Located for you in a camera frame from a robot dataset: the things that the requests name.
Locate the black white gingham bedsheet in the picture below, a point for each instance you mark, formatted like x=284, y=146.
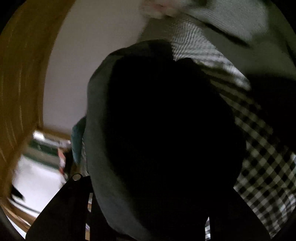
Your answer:
x=265, y=114

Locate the black large garment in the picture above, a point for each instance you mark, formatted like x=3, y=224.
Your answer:
x=159, y=142

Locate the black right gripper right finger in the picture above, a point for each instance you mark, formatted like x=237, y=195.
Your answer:
x=232, y=219

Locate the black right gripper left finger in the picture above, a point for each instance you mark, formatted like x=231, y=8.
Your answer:
x=68, y=213

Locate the teal pillow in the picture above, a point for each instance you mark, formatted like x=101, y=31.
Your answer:
x=77, y=139

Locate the pink white plush toy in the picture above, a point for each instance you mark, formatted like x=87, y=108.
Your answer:
x=159, y=9

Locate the thin striped grey pillow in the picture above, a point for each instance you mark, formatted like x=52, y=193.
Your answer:
x=188, y=41

